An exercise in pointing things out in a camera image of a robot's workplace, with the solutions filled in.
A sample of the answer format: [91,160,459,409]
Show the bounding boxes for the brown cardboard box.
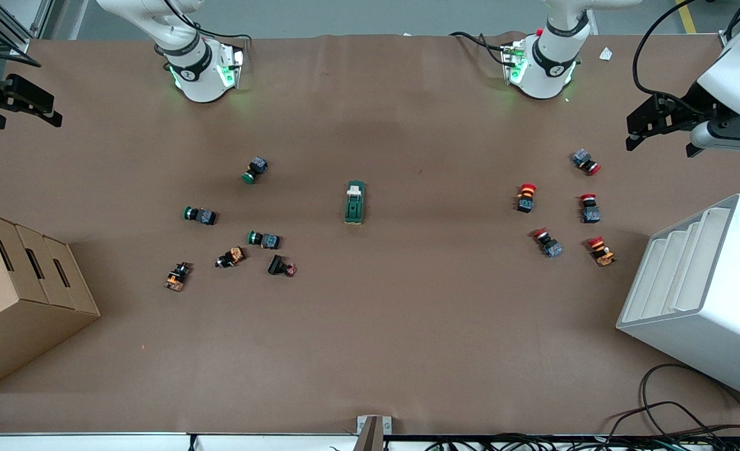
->
[0,210,101,394]

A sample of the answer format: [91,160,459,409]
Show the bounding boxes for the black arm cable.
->
[633,0,709,117]

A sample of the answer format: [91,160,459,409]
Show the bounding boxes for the aluminium frame profile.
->
[0,0,54,54]

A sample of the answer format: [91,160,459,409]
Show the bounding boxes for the black cable bundle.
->
[423,363,740,451]

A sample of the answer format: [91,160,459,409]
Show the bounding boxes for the grey metal bracket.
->
[356,415,393,451]

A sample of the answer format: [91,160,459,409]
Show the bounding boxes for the black square push button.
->
[267,254,297,277]

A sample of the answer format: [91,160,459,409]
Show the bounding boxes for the green load switch white handle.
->
[344,180,366,225]

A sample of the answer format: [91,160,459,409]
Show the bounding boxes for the black base cable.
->
[192,22,252,46]
[450,30,515,57]

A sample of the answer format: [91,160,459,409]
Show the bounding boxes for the brown paper table mat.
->
[0,33,740,434]

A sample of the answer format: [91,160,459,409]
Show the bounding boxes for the white tiered bin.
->
[616,194,740,403]

